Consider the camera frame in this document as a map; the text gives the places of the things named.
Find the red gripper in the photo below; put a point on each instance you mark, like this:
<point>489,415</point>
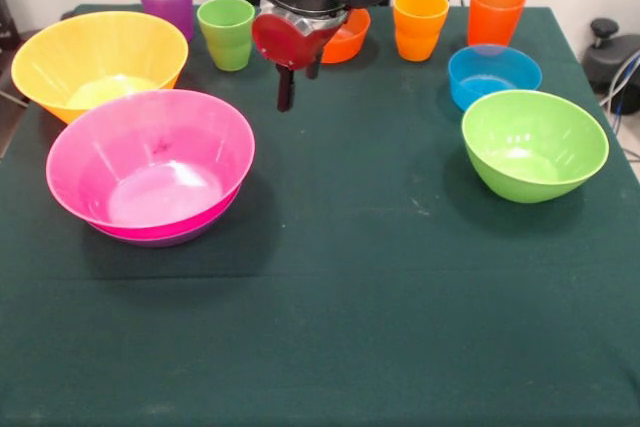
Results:
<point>285,42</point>

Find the large pink bowl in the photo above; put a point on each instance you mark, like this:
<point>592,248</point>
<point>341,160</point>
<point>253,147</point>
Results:
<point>150,147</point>

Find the orange bowl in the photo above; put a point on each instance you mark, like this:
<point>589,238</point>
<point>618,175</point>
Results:
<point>350,42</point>

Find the green cup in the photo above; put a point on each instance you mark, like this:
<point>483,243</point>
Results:
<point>227,42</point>

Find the yellow-orange cup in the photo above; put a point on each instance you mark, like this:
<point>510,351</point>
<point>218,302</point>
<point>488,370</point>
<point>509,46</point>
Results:
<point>417,37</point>

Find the purple cup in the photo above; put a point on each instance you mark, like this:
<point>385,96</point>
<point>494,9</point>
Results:
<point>165,2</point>

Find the blue bowl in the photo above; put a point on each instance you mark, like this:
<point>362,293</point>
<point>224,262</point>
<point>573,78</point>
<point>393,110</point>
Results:
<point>500,67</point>

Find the orange cup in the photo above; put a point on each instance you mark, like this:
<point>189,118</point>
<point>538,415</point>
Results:
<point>495,17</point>

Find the purple bowl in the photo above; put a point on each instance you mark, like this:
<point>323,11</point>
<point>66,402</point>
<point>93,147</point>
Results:
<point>165,242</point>

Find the dark green tablecloth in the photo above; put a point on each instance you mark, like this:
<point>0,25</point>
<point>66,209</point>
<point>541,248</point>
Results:
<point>350,297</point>

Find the green bowl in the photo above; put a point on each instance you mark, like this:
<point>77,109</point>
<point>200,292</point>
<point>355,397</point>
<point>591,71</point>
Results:
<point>525,137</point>

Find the large yellow bowl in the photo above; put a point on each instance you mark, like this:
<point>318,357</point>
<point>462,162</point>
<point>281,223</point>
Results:
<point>50,62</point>

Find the dark grey equipment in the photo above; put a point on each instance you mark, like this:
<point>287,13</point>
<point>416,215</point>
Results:
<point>6,27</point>

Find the black clamp device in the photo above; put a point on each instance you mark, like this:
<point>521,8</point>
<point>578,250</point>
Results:
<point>605,59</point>

